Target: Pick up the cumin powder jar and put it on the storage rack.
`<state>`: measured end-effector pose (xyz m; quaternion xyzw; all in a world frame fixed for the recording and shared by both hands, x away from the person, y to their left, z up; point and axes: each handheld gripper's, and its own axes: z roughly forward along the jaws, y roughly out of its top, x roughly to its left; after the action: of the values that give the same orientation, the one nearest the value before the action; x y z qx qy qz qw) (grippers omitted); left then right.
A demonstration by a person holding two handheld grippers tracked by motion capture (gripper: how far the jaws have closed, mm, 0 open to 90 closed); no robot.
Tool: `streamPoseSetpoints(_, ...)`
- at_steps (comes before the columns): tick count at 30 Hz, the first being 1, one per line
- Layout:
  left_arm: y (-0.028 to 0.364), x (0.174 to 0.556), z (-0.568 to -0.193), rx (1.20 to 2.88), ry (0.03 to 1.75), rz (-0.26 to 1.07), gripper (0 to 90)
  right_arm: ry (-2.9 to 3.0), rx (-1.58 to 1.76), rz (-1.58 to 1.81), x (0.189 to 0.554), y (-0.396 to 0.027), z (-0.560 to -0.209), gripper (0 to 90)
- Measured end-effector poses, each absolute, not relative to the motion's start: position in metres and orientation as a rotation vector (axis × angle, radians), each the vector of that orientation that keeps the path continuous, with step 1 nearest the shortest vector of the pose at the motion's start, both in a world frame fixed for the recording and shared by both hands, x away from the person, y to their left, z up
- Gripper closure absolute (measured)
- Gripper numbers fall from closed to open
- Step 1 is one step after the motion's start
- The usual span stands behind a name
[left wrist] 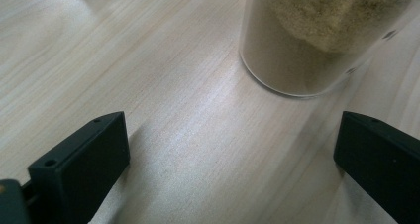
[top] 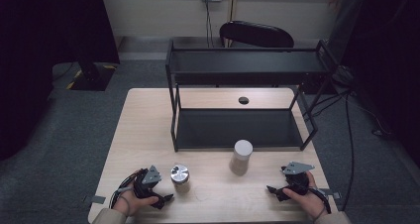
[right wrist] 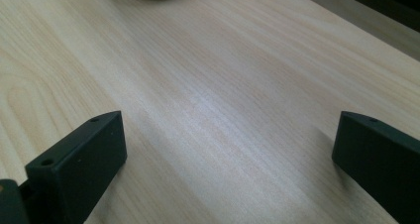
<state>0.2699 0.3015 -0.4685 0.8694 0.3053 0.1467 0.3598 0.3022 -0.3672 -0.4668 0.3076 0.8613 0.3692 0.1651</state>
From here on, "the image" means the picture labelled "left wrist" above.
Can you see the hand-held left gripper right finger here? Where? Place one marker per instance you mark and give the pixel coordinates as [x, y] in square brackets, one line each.
[383, 161]

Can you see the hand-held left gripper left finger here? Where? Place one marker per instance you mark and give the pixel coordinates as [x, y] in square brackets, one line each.
[82, 164]

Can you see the silver lid glass powder jar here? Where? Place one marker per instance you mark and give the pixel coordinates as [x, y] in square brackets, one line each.
[280, 62]

